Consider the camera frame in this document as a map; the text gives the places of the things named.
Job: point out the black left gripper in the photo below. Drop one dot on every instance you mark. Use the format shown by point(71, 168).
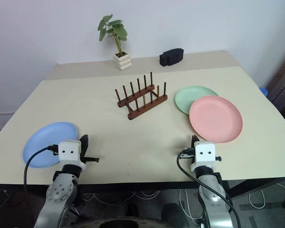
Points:
point(85, 158)

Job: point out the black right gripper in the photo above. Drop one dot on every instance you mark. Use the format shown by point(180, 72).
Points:
point(193, 152)

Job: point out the pink plate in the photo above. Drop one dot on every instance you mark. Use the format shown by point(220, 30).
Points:
point(216, 118)

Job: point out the green plate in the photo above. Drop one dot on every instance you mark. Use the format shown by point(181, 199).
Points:
point(187, 99)

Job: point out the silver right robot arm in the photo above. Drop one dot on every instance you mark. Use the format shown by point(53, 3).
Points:
point(211, 192)

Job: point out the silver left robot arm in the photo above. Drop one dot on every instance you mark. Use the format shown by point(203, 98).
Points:
point(58, 190)

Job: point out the wooden dish rack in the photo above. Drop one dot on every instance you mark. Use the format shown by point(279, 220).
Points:
point(135, 111)

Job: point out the blue plate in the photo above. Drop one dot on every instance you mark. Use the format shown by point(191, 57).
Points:
point(47, 145)

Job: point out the beige table mat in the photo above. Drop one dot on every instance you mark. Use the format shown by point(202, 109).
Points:
point(133, 135)

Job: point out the blue round cap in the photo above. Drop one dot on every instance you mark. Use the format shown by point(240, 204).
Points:
point(264, 91)

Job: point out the black foam block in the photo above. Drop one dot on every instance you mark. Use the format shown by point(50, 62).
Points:
point(171, 57)

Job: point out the white bubbled plant pot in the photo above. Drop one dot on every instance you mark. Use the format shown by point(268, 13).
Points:
point(122, 61)

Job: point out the dark brown furniture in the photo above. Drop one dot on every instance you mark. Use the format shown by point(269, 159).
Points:
point(283, 95)

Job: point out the green leafy plant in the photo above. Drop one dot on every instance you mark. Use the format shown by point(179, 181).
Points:
point(115, 28)

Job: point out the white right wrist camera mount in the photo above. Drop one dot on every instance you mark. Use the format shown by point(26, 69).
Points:
point(205, 154)

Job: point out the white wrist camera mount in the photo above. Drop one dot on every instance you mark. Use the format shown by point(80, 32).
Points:
point(205, 154)
point(69, 154)

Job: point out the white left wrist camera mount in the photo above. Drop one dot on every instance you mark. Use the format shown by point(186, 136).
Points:
point(69, 154)

